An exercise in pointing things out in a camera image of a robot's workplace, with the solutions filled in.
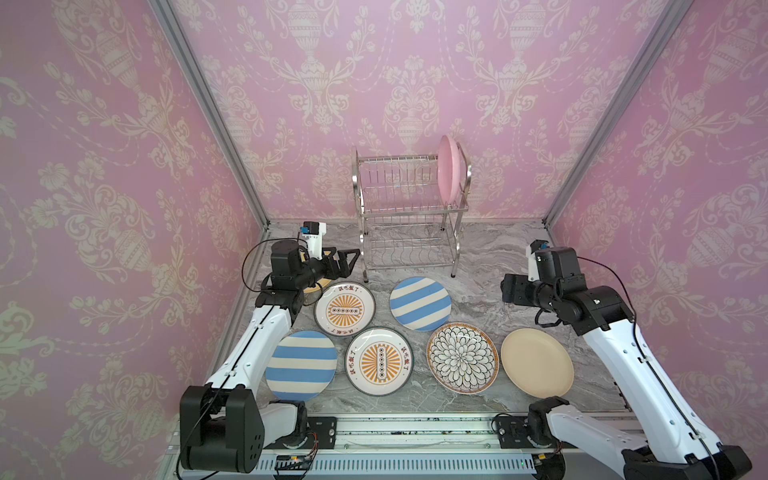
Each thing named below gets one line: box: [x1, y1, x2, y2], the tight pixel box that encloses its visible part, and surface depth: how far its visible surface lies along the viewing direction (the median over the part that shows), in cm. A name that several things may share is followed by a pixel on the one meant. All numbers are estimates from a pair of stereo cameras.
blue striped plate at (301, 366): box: [265, 330, 338, 402], surface depth 89 cm
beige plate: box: [501, 328, 574, 399], surface depth 86 cm
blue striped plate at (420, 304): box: [389, 277, 452, 332], surface depth 100 cm
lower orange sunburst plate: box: [344, 326, 415, 397], surface depth 87 cm
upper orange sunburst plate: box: [314, 282, 376, 337], surface depth 97 cm
